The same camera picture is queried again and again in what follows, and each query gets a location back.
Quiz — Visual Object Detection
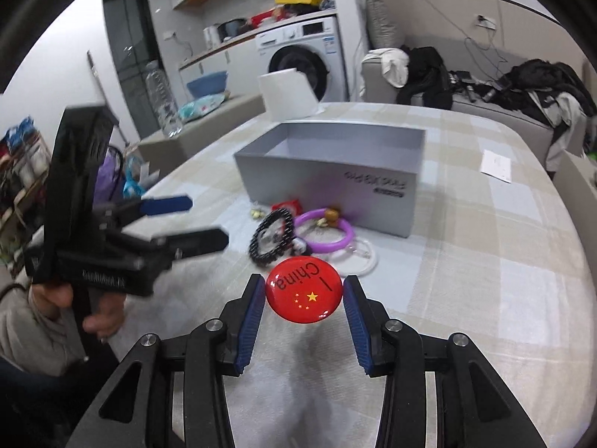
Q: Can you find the wet wipes packet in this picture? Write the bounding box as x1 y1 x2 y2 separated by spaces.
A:
178 93 231 119

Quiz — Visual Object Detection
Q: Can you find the purple ring bracelet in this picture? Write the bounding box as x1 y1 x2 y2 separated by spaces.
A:
294 208 355 255

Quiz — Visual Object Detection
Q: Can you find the grey bench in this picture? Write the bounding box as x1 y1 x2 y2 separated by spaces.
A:
137 93 264 175

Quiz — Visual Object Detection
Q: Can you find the dark glass door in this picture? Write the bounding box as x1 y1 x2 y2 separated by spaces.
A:
101 0 162 143

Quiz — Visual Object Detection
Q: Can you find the white paper towel roll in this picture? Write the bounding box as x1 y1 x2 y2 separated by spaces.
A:
258 68 325 119

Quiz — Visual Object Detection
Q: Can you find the white washing machine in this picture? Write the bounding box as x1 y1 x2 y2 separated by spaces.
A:
254 15 350 103

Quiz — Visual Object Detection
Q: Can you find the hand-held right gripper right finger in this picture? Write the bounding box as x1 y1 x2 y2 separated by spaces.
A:
344 275 546 448

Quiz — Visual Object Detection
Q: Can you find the black jacket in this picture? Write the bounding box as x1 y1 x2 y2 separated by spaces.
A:
494 60 597 127

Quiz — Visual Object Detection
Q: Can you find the cluttered storage shelf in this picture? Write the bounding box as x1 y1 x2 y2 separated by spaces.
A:
0 116 52 271

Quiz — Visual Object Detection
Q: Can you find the grey cardboard box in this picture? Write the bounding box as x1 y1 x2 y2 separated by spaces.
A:
233 122 427 239

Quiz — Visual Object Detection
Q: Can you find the blue plastic basin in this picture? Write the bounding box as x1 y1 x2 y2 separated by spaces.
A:
187 71 229 99

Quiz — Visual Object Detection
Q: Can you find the white garment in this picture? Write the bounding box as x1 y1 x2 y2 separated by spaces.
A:
380 48 411 88

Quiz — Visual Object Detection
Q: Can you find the person's left forearm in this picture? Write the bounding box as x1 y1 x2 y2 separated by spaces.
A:
0 284 89 376

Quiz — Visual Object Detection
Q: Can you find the grey white jacket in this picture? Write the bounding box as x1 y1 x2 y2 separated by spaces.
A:
543 91 589 173

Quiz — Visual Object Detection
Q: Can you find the black garment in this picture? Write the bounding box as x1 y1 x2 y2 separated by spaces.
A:
396 46 454 110

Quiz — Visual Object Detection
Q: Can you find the white ring bracelet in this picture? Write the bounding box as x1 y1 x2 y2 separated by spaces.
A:
336 238 378 277

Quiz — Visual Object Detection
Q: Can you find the person's left hand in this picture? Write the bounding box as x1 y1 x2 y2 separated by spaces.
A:
28 282 128 343

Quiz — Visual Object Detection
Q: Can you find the white counter cabinet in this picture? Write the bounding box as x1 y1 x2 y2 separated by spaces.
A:
179 28 262 103

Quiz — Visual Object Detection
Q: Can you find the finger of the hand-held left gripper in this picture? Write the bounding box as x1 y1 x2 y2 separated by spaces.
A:
151 227 229 261
100 195 194 227

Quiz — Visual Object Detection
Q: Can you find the grey pillow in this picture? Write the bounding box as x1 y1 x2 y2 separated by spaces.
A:
365 0 404 52

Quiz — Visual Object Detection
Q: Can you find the clear plastic water bottle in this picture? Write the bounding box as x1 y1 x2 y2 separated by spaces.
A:
144 60 184 138

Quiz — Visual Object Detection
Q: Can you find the dark cooking pot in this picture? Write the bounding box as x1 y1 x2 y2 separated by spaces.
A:
218 19 248 40

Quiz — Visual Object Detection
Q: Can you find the purple plastic bag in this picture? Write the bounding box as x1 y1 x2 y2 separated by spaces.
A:
99 147 124 201

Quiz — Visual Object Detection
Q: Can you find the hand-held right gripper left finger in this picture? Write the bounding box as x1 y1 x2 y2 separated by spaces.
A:
65 273 268 448

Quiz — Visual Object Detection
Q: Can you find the grey sofa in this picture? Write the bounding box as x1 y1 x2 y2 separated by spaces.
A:
361 53 560 183

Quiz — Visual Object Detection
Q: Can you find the red round badge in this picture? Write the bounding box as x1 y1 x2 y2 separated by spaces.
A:
265 256 345 324

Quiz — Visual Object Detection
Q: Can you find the black bead bracelet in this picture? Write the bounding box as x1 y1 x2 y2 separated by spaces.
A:
249 210 296 269

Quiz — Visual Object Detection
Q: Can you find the white paper sheet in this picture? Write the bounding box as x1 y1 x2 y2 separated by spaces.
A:
480 149 514 183

